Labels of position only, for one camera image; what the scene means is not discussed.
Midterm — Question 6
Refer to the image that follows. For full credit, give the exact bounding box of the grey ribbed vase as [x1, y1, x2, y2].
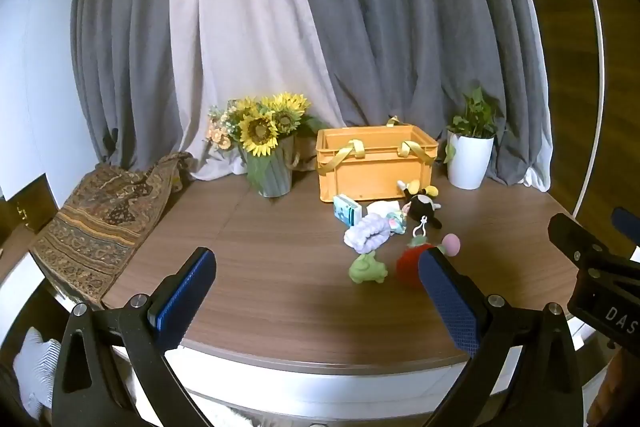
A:
[239, 136, 319, 198]

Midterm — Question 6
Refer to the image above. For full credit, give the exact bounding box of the person's right forearm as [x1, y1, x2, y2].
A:
[587, 347, 640, 427]

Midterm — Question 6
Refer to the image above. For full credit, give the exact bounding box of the brown patterned cloth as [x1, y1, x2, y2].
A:
[30, 152, 197, 311]

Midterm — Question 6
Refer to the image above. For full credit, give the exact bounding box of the tissue packet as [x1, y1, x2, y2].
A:
[333, 194, 363, 228]

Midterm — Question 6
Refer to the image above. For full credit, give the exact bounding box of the pink soft ball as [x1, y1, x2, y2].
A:
[442, 233, 464, 258]

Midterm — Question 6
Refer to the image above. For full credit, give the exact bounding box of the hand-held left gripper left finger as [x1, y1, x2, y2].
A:
[50, 247, 218, 427]

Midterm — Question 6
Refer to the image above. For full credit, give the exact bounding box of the green potted plant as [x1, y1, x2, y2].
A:
[444, 87, 507, 164]

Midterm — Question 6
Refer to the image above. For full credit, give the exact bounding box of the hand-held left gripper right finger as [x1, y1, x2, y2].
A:
[417, 248, 586, 427]

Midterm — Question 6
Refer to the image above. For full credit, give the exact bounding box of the black plush toy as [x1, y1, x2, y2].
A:
[397, 180, 443, 230]

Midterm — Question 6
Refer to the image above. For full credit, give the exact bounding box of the red plush toy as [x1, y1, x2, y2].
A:
[396, 217, 441, 290]

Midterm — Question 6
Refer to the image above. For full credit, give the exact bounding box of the small pastel pouch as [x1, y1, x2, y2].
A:
[385, 212, 409, 236]

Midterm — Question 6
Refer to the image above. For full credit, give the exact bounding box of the green plush frog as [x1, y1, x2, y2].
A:
[349, 252, 389, 284]

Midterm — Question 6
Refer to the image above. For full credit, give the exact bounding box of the purple plush scrunchie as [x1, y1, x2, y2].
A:
[344, 214, 393, 254]

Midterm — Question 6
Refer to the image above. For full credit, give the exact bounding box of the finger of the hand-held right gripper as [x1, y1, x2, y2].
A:
[612, 207, 640, 258]
[547, 213, 623, 268]

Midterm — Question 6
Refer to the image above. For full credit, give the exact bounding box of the sunflower bouquet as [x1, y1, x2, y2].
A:
[207, 93, 327, 188]

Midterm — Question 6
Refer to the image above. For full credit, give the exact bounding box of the orange plastic crate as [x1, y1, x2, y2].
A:
[316, 117, 439, 202]

